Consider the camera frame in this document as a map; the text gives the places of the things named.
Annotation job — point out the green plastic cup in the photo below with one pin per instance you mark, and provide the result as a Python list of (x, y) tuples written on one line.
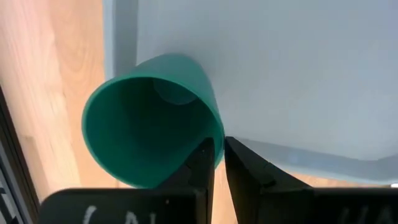
[(136, 130)]

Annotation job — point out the grey serving tray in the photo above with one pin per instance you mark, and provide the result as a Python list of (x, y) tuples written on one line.
[(280, 77)]

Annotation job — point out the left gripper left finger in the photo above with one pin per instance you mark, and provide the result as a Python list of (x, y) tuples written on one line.
[(199, 174)]

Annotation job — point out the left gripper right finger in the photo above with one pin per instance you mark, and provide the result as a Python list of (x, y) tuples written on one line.
[(248, 180)]

